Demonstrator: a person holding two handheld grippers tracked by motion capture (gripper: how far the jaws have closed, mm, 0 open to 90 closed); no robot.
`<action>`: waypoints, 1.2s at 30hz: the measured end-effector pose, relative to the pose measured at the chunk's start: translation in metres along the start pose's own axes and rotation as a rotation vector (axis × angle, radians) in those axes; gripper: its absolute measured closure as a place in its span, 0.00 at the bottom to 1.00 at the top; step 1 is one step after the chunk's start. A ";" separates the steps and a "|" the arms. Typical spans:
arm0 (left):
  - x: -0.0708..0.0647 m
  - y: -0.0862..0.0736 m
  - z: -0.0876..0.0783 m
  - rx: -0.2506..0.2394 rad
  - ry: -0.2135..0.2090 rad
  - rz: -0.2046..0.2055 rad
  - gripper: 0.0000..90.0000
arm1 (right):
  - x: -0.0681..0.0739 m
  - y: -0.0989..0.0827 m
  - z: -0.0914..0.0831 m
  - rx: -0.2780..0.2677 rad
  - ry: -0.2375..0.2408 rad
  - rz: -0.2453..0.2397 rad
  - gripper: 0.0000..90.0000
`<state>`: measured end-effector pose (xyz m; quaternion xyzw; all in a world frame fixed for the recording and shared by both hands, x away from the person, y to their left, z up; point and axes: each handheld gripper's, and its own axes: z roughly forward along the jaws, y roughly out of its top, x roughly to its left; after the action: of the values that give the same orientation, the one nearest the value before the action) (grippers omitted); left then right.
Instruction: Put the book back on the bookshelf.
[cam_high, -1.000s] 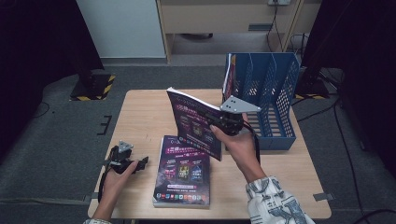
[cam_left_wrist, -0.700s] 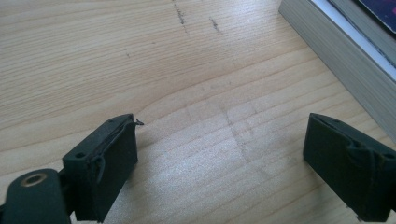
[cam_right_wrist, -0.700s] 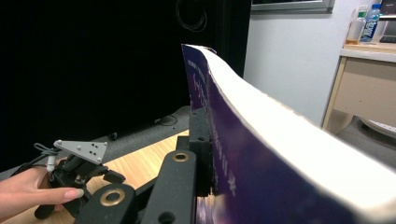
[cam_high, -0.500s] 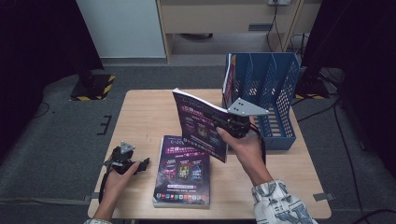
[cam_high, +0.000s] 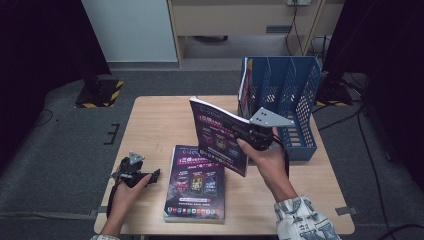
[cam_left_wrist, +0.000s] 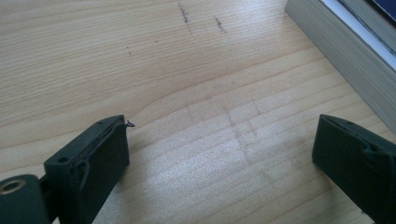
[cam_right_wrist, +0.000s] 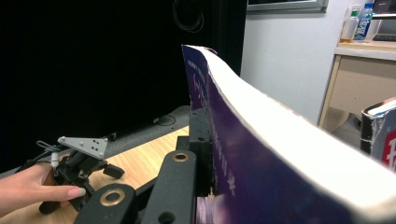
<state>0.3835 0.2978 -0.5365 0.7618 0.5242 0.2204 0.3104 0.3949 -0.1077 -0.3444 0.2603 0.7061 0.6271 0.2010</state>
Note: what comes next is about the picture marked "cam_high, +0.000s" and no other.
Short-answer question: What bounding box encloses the person's left hand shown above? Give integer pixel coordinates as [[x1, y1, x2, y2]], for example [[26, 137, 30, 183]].
[[107, 174, 153, 216]]

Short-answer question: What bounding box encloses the black cable loop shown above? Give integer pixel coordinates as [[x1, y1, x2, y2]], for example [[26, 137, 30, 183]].
[[309, 34, 333, 59]]

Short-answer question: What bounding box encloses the gripper cable with plug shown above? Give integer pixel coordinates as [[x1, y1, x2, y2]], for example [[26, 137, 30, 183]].
[[105, 174, 129, 219], [275, 134, 291, 179]]

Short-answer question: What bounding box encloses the black book with red print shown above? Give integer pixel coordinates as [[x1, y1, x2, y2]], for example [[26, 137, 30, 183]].
[[238, 57, 254, 123]]

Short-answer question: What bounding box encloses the long black floor cable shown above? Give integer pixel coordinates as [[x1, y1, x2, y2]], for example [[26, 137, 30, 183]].
[[356, 99, 391, 234]]

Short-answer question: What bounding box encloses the black hanging cable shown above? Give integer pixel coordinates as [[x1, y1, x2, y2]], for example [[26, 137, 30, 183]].
[[284, 3, 304, 56]]

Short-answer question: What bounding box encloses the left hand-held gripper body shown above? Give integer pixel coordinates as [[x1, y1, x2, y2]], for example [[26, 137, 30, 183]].
[[111, 151, 146, 188]]

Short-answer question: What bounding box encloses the dark curtain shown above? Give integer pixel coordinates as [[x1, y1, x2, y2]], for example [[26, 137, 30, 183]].
[[321, 0, 424, 183], [0, 0, 113, 171]]

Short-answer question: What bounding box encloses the grey tape strip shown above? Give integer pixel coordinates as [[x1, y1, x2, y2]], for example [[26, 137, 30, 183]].
[[334, 206, 359, 217], [88, 205, 113, 218]]

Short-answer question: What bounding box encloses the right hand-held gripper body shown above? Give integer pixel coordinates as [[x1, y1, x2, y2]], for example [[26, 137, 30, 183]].
[[243, 106, 296, 151]]

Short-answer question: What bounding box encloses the black stand with striped base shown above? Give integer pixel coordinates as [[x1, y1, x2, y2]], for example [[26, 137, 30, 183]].
[[74, 71, 124, 109], [314, 74, 354, 108]]

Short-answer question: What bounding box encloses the person's right hand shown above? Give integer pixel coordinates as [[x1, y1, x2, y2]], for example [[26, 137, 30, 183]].
[[236, 127, 298, 203]]

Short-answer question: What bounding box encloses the black floor tape mark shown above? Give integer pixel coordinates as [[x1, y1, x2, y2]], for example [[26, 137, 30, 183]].
[[103, 123, 121, 146]]

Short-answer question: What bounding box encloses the purple book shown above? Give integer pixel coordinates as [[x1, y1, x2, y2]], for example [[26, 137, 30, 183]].
[[188, 95, 255, 178], [164, 144, 226, 219]]

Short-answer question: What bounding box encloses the white cabinet panel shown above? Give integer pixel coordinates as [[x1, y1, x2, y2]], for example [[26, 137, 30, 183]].
[[82, 0, 178, 63]]

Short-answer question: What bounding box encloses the thin black floor cable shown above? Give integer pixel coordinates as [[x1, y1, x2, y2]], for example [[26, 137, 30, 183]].
[[33, 108, 55, 128]]

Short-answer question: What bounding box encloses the blue file rack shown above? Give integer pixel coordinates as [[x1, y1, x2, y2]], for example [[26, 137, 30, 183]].
[[237, 55, 322, 162]]

